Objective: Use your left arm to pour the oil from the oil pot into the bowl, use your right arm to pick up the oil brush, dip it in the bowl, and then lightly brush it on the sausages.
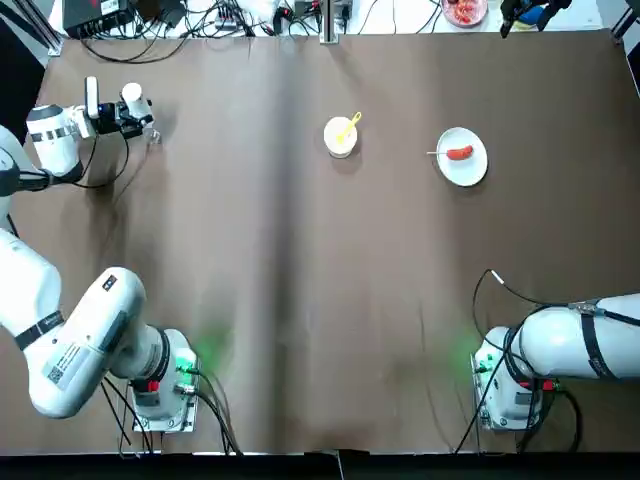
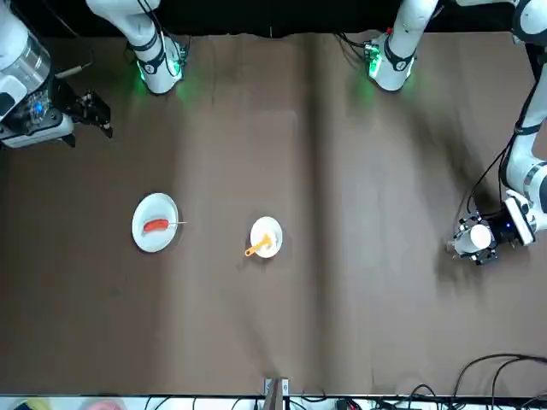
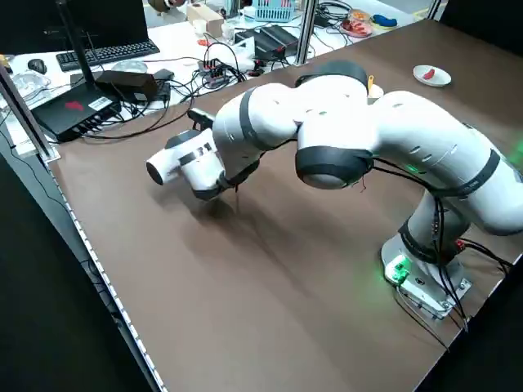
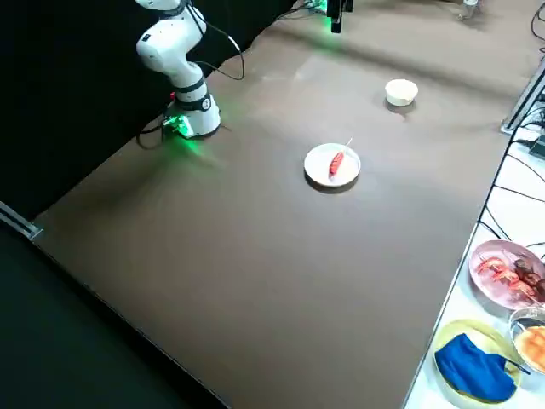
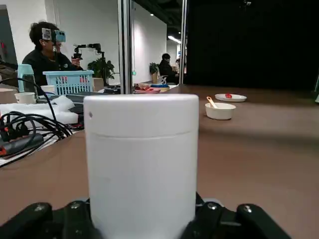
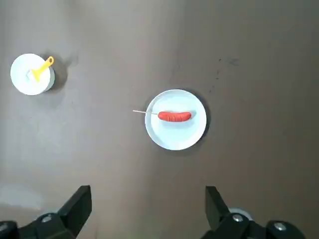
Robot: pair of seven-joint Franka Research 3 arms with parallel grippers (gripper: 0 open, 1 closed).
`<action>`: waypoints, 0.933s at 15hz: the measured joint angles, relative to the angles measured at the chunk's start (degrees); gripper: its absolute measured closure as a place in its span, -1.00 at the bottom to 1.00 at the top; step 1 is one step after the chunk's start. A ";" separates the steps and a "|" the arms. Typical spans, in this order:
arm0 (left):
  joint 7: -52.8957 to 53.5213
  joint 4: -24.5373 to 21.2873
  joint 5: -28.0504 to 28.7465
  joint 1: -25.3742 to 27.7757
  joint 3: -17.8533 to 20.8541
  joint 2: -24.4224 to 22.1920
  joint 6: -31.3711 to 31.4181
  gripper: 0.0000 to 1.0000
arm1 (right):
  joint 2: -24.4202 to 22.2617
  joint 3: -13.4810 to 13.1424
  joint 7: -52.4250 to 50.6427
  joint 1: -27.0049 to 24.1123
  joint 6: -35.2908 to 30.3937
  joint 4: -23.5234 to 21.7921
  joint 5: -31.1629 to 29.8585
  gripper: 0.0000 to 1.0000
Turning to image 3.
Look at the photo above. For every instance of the yellow oil brush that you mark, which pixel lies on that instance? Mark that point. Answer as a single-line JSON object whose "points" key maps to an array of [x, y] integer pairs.
{"points": [[371, 81]]}

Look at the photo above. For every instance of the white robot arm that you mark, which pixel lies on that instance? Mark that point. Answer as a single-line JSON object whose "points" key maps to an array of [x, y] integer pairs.
{"points": [[429, 134]]}

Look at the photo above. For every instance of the person's forearm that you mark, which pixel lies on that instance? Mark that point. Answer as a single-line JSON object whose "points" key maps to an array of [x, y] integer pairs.
{"points": [[157, 6]]}

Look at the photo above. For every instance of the clear bowl orange food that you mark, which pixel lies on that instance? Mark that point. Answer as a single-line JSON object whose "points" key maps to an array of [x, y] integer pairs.
{"points": [[361, 15]]}

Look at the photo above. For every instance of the white bowl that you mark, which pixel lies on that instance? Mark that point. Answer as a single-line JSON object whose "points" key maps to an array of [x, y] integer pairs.
{"points": [[378, 93]]}

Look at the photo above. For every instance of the cardboard box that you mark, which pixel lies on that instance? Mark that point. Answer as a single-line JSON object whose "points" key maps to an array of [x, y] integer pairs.
{"points": [[204, 18]]}

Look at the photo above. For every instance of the white cup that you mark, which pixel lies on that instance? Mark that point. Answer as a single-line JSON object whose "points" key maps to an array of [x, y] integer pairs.
{"points": [[229, 32]]}

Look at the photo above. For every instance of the black computer monitor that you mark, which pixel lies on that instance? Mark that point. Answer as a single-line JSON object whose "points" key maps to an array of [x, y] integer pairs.
{"points": [[114, 20]]}

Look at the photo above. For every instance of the small black adapter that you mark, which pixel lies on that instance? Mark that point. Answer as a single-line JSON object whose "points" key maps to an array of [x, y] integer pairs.
{"points": [[163, 74]]}

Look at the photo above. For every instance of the black keyboard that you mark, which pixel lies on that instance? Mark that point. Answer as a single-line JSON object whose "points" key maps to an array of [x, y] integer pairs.
{"points": [[118, 50]]}

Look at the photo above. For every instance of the grey hub with red plugs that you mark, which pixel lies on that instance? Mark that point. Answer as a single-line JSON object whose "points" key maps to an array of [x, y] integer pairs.
{"points": [[212, 71]]}

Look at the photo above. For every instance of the clear plastic dish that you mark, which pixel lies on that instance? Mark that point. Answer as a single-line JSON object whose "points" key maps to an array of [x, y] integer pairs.
{"points": [[128, 67]]}

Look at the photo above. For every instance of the black power brick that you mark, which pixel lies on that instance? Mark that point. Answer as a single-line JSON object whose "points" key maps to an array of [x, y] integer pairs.
{"points": [[130, 83]]}

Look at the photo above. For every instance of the blue plastic basket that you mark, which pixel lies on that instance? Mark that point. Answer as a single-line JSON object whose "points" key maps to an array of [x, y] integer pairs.
{"points": [[271, 12]]}

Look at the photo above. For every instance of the black power supply unit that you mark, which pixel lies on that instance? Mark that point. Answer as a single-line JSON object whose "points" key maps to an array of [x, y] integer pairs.
{"points": [[274, 38]]}

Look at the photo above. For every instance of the black stand pole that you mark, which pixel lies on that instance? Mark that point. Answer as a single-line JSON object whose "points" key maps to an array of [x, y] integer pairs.
{"points": [[79, 49]]}

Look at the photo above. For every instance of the black computer mouse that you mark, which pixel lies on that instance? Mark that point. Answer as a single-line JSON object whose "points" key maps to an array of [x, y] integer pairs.
{"points": [[37, 65]]}

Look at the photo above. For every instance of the black flat box red logo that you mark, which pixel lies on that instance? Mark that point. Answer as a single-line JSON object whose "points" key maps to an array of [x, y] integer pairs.
{"points": [[61, 118]]}

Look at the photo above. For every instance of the clear plastic container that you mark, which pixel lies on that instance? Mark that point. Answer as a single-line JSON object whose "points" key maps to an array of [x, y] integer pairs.
{"points": [[30, 83]]}

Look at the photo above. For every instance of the pink plate of food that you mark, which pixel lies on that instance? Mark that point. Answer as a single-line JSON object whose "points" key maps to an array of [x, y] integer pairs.
{"points": [[355, 28]]}

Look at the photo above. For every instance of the blue and yellow toy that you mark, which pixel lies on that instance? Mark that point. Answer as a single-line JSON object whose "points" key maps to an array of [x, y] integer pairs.
{"points": [[384, 19]]}

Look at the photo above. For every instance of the red sausage on stick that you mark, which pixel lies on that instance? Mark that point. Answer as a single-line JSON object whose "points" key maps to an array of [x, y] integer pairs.
{"points": [[429, 74]]}

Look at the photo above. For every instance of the white plate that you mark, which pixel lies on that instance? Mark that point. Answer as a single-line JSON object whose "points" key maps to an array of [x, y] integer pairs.
{"points": [[442, 79]]}

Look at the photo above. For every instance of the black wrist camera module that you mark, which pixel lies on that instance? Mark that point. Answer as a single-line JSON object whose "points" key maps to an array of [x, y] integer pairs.
{"points": [[200, 116]]}

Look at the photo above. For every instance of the aluminium frame post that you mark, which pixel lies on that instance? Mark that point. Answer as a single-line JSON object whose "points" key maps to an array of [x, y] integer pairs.
{"points": [[26, 116], [305, 32], [435, 8]]}

